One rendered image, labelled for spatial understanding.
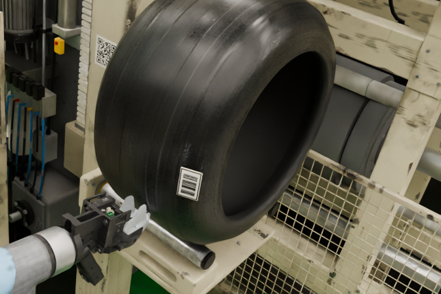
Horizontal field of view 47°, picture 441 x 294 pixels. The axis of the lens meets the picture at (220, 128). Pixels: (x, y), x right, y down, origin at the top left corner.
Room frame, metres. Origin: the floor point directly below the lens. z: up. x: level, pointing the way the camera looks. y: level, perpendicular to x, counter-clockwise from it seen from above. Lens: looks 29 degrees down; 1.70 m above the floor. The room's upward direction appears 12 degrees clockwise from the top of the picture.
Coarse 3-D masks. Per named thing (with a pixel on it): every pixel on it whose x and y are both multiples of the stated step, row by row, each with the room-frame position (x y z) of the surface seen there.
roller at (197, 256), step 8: (104, 184) 1.02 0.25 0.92; (112, 192) 1.00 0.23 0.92; (120, 200) 0.98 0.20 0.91; (152, 224) 0.92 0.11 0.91; (152, 232) 0.91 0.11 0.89; (160, 232) 0.90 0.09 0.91; (168, 232) 0.90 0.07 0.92; (168, 240) 0.89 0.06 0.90; (176, 240) 0.88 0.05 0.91; (184, 240) 0.88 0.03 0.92; (176, 248) 0.87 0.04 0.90; (184, 248) 0.86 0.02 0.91; (192, 248) 0.86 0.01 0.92; (200, 248) 0.86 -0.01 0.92; (208, 248) 0.87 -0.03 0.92; (184, 256) 0.86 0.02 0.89; (192, 256) 0.85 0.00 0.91; (200, 256) 0.84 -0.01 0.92; (208, 256) 0.84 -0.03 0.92; (200, 264) 0.84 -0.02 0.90; (208, 264) 0.84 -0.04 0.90
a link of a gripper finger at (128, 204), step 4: (128, 196) 0.78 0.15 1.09; (132, 196) 0.79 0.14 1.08; (124, 200) 0.77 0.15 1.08; (128, 200) 0.78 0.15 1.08; (132, 200) 0.79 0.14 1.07; (124, 204) 0.77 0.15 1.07; (128, 204) 0.78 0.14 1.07; (132, 204) 0.79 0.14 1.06; (120, 208) 0.76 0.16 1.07; (124, 208) 0.77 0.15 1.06; (128, 208) 0.78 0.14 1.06; (132, 208) 0.79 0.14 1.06; (132, 212) 0.79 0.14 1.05; (132, 216) 0.78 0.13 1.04
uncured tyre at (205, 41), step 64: (192, 0) 0.95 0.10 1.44; (256, 0) 0.95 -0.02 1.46; (128, 64) 0.86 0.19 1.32; (192, 64) 0.82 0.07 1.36; (256, 64) 0.84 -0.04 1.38; (320, 64) 1.09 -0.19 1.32; (128, 128) 0.80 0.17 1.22; (192, 128) 0.76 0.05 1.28; (256, 128) 1.25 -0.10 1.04; (128, 192) 0.82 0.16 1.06; (256, 192) 1.10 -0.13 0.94
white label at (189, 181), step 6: (180, 168) 0.74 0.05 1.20; (180, 174) 0.74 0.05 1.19; (186, 174) 0.74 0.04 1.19; (192, 174) 0.74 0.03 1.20; (198, 174) 0.73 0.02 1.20; (180, 180) 0.74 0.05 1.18; (186, 180) 0.74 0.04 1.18; (192, 180) 0.74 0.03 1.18; (198, 180) 0.73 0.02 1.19; (180, 186) 0.74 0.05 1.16; (186, 186) 0.74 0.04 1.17; (192, 186) 0.74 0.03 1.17; (198, 186) 0.73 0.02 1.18; (180, 192) 0.74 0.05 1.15; (186, 192) 0.74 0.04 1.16; (192, 192) 0.73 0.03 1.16; (198, 192) 0.73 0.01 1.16; (192, 198) 0.73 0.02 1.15
